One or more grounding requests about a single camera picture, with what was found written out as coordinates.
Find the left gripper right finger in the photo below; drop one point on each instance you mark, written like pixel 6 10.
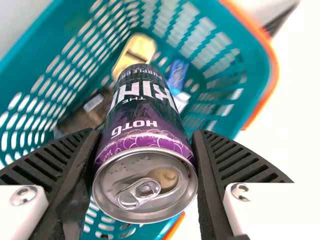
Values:
pixel 225 162

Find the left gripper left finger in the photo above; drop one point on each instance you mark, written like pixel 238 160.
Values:
pixel 62 160

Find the purple can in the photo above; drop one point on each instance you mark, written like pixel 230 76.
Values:
pixel 142 120

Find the teal shopping basket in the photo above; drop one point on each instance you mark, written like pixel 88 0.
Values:
pixel 212 70

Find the dark coffee bottle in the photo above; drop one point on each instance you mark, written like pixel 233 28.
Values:
pixel 96 117

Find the blue and white packet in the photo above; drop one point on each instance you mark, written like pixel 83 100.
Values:
pixel 178 73

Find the gold rectangular tin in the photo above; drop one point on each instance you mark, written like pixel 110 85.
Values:
pixel 136 53

